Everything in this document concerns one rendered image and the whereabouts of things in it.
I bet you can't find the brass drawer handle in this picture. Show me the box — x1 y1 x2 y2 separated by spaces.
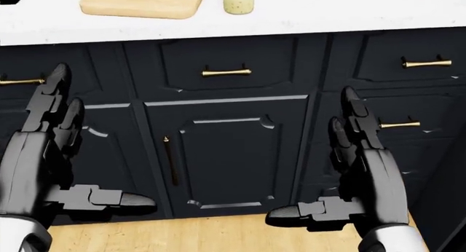
378 115 421 130
400 54 453 71
202 62 253 78
0 74 47 87

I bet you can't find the dark cabinet door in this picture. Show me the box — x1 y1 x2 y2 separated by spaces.
68 101 146 223
143 95 311 218

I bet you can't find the dark cabinet drawer front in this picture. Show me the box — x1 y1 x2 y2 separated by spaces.
159 36 299 92
0 46 103 100
355 30 466 83
358 89 456 173

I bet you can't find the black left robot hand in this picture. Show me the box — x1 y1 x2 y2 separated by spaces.
0 62 157 217

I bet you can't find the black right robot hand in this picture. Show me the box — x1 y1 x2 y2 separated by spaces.
264 86 411 233

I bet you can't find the light wooden cutting board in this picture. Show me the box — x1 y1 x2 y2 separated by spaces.
79 0 208 20

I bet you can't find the pale yellow sauce jar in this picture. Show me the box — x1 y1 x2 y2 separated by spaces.
223 0 255 15

